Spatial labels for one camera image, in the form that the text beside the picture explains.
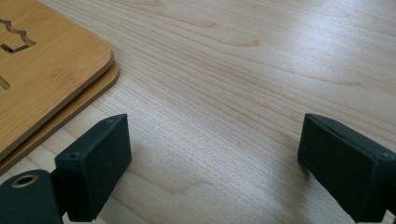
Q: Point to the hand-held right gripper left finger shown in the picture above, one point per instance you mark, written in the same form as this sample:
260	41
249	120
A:
93	168

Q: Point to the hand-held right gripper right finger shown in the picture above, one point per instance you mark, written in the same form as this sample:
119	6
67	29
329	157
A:
345	168

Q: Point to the bamboo trivet with cutouts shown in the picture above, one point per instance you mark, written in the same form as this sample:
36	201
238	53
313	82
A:
101	82
56	62

